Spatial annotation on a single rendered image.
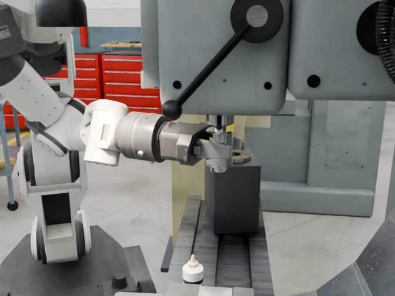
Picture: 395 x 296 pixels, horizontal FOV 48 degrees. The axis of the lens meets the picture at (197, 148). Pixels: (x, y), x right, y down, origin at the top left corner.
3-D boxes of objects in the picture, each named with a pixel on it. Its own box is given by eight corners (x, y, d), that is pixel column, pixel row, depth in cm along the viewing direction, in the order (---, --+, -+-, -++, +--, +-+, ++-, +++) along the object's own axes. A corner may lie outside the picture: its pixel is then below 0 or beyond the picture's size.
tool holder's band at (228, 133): (227, 130, 80) (227, 124, 79) (237, 137, 75) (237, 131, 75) (202, 132, 78) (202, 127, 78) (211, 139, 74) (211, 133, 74)
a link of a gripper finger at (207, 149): (231, 161, 75) (197, 156, 77) (231, 142, 74) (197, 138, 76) (228, 164, 73) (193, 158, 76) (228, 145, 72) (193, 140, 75)
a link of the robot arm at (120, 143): (136, 107, 79) (83, 101, 84) (126, 167, 78) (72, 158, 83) (163, 120, 90) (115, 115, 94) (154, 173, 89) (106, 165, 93)
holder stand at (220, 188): (213, 234, 117) (214, 161, 112) (204, 201, 138) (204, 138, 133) (258, 232, 118) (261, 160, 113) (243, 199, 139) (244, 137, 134)
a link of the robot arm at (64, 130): (91, 161, 95) (72, 160, 112) (121, 125, 98) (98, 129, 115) (52, 128, 91) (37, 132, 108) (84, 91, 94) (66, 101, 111)
